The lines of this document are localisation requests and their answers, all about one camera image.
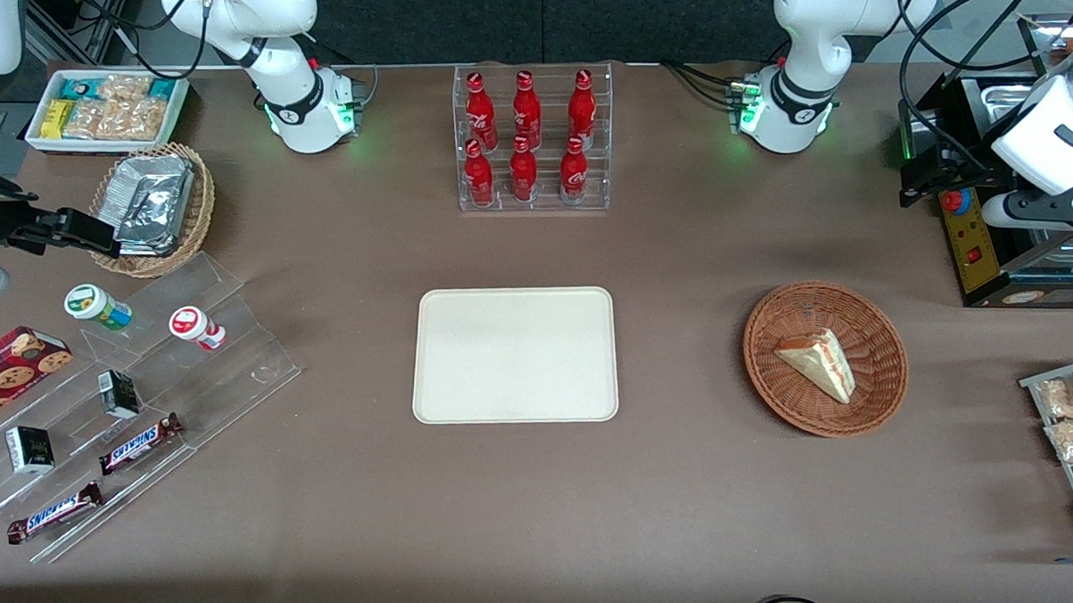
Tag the clear acrylic stepped stand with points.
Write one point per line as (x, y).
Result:
(231, 362)

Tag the grey metal frame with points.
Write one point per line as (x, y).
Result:
(109, 10)

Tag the silver foil pack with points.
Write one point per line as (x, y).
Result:
(146, 249)
(152, 194)

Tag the Snickers chocolate bar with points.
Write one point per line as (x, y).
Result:
(54, 513)
(139, 444)

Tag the tan oval wicker basket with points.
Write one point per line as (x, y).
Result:
(197, 227)

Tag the red round knob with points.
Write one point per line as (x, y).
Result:
(955, 202)

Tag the cream plastic tray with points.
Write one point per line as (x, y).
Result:
(517, 354)

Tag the small black white carton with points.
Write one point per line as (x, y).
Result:
(30, 450)

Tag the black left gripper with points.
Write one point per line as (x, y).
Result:
(959, 162)

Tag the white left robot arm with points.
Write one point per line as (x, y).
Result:
(798, 105)

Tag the clear nut snack bag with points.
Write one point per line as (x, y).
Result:
(134, 119)
(85, 119)
(126, 88)

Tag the yellow snack packet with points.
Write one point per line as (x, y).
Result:
(57, 119)

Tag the red cola bottle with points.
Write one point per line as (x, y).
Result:
(574, 176)
(523, 176)
(581, 111)
(526, 112)
(480, 112)
(478, 179)

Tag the brown round wicker basket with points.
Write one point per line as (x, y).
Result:
(783, 399)

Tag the black hot food case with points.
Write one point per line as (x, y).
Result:
(967, 236)

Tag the red capped drink bottle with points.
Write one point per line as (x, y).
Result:
(192, 325)

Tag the triangular sandwich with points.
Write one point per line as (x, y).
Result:
(820, 365)

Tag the red plaid cookie box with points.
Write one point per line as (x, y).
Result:
(7, 377)

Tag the red glazed food piece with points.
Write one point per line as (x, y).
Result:
(1067, 48)

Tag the white rectangular snack bin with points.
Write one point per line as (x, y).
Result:
(35, 138)

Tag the teal snack packet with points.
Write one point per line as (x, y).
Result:
(80, 87)
(162, 89)

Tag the stainless steel pan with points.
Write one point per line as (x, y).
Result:
(1008, 99)

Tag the green capped drink bottle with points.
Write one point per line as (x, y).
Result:
(95, 306)

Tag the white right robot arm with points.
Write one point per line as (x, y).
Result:
(284, 105)

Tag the clear acrylic bottle rack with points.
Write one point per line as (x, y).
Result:
(547, 204)

